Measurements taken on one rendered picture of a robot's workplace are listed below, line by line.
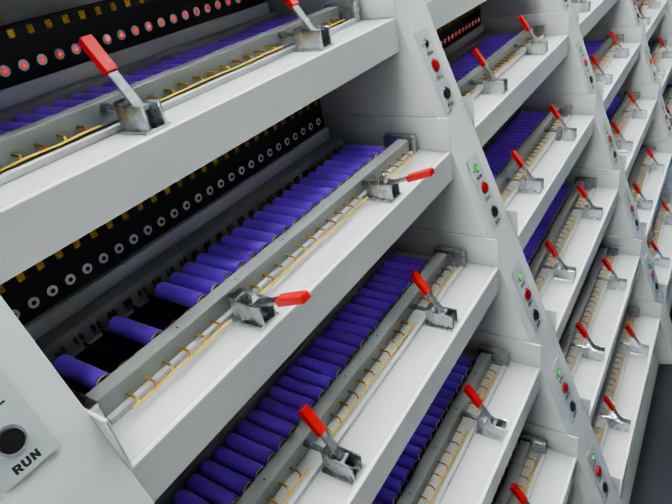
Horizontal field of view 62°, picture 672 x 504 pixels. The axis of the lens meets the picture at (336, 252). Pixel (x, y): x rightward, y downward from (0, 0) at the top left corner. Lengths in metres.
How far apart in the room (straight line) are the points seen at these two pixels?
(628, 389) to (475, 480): 0.76
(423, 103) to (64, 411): 0.62
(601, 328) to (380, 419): 0.82
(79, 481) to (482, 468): 0.58
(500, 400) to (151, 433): 0.62
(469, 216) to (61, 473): 0.66
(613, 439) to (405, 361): 0.77
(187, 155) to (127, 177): 0.06
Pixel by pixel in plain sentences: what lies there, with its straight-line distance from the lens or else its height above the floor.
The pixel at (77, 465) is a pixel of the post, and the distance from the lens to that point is 0.45.
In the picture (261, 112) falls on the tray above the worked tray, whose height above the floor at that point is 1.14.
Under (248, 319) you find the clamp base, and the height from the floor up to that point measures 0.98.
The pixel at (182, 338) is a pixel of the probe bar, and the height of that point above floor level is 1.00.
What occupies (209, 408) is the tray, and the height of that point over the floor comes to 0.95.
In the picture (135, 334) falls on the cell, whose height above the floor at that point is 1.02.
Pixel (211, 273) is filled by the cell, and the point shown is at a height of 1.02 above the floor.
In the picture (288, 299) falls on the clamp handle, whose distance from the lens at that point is 0.50.
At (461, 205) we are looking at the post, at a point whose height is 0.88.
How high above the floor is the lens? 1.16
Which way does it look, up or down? 17 degrees down
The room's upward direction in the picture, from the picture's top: 27 degrees counter-clockwise
